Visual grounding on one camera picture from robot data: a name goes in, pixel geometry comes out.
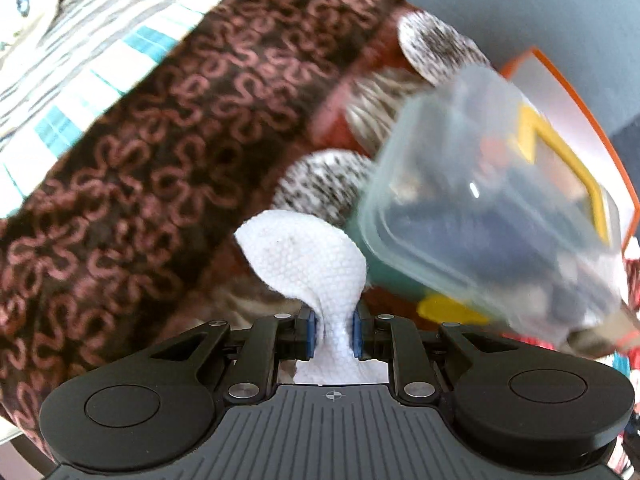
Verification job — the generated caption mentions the white textured cloth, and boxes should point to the white textured cloth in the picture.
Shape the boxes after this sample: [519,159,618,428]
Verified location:
[234,209,388,385]

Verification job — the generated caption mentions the maroon patterned blanket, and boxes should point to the maroon patterned blanket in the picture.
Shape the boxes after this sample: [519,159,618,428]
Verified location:
[1,0,410,446]

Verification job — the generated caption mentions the striped white teal cloth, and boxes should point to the striped white teal cloth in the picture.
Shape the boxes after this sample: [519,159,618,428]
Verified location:
[1,0,221,217]

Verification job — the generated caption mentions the clear box yellow handle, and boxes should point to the clear box yellow handle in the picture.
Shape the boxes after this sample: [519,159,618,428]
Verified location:
[347,65,624,344]

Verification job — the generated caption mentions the brown striped round pad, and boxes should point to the brown striped round pad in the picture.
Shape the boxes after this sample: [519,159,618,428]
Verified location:
[345,67,433,156]

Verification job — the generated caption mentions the plaid zipper pouch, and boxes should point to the plaid zipper pouch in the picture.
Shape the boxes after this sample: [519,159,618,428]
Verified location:
[563,308,639,359]

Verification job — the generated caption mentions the black white speckled pad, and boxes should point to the black white speckled pad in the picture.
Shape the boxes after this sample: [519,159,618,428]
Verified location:
[271,150,374,228]

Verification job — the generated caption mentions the orange white cardboard box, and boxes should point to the orange white cardboard box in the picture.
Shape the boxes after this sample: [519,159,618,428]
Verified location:
[500,48,639,249]

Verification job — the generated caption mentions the dark blue sofa cushion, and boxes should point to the dark blue sofa cushion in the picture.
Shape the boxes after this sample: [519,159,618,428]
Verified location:
[408,0,639,132]

